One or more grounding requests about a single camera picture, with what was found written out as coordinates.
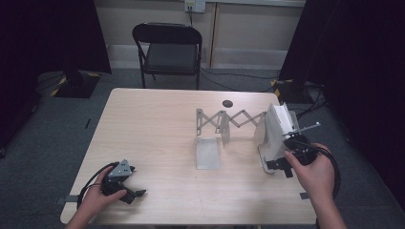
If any black curtain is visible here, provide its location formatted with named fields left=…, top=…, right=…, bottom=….
left=279, top=0, right=405, bottom=204
left=0, top=0, right=113, bottom=152

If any expandable metal book rack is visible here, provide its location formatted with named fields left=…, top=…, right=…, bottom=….
left=195, top=108, right=302, bottom=172

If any black floor cable bundle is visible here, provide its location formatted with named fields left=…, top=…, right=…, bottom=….
left=294, top=81, right=328, bottom=121

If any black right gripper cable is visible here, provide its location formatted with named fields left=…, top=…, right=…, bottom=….
left=297, top=140, right=342, bottom=200

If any black stand base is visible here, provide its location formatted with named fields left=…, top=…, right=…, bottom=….
left=270, top=77, right=309, bottom=105
left=50, top=70, right=101, bottom=99

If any person's left hand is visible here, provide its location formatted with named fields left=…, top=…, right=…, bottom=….
left=76, top=175, right=128, bottom=219

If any black folding chair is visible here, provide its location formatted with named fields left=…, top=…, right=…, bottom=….
left=132, top=22, right=203, bottom=91

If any person's right hand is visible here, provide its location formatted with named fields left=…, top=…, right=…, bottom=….
left=284, top=142, right=338, bottom=202

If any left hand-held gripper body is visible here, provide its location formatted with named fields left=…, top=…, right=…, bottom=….
left=100, top=158, right=135, bottom=197

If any white wall socket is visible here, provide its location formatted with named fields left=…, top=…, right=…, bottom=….
left=184, top=0, right=207, bottom=14

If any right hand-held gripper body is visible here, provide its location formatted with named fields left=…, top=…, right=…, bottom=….
left=282, top=121, right=322, bottom=167

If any white book with grey figures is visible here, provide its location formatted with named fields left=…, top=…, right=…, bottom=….
left=257, top=102, right=301, bottom=175

